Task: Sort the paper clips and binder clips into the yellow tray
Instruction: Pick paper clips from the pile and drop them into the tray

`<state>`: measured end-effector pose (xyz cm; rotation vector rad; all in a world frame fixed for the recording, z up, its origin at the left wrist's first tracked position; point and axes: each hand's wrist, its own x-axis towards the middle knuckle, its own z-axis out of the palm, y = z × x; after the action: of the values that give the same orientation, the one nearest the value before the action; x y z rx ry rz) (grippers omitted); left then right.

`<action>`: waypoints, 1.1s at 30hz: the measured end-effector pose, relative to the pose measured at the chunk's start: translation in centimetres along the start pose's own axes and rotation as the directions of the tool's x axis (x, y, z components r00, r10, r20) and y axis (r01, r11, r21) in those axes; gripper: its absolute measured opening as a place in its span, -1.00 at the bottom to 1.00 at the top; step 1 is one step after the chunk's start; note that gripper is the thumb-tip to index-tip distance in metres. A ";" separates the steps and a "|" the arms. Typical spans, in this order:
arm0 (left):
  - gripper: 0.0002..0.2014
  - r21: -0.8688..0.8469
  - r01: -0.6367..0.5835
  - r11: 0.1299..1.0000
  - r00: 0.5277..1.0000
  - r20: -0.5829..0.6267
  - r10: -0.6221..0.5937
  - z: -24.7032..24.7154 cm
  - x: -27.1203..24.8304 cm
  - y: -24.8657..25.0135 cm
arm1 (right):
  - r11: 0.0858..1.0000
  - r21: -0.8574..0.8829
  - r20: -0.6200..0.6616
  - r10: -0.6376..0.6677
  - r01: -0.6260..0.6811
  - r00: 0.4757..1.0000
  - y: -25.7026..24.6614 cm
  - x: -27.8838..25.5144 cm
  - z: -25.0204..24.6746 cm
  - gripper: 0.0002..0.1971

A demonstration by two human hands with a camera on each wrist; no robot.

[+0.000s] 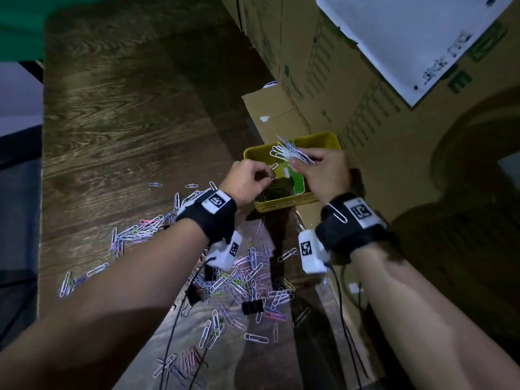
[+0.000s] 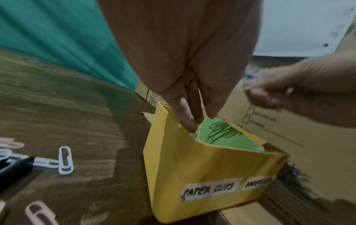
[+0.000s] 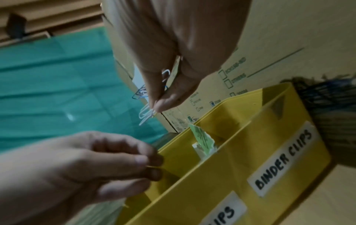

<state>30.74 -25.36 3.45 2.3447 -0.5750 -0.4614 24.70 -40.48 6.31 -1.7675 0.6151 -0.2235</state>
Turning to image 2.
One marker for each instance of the person's left hand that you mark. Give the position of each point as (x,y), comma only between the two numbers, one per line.
(180,55)

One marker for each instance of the person's right hand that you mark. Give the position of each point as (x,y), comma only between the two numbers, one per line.
(306,87)

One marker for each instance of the yellow plastic tray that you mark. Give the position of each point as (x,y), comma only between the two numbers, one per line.
(178,164)

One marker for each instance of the pile of coloured paper clips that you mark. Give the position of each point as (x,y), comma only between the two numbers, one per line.
(66,171)

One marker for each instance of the group of black binder clips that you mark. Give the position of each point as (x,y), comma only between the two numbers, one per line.
(14,173)

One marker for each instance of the large printed cardboard box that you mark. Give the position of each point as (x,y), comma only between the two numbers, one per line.
(278,131)

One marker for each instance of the white paper sheet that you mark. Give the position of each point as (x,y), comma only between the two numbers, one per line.
(300,26)

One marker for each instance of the green divider card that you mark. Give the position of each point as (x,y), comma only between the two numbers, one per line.
(222,140)

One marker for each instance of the green cloth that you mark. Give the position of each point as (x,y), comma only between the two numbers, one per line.
(55,33)

